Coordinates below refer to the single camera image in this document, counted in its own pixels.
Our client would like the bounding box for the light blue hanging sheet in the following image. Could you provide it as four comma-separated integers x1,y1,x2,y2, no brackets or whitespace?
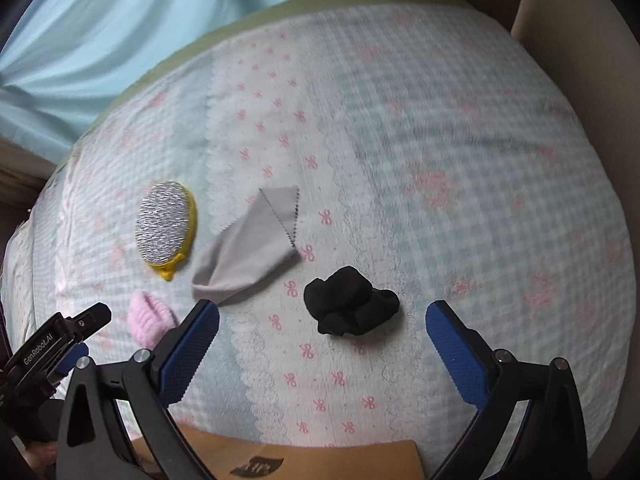
1,0,285,164

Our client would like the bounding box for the green fitted sheet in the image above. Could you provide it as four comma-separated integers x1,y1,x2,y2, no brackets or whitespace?
74,0,482,141

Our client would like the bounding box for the pink knitted item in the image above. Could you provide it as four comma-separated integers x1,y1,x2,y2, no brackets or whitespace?
127,290,178,350

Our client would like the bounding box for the black scrunchie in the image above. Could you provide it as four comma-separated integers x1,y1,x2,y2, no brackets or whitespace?
303,266,400,337

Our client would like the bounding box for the grey microfibre cloth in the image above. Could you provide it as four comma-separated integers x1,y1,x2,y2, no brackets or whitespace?
191,185,299,304

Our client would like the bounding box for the cardboard box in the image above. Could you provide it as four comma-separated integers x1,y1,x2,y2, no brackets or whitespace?
127,424,429,480

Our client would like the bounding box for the patterned bed cover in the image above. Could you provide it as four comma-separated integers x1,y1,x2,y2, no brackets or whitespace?
1,3,636,469

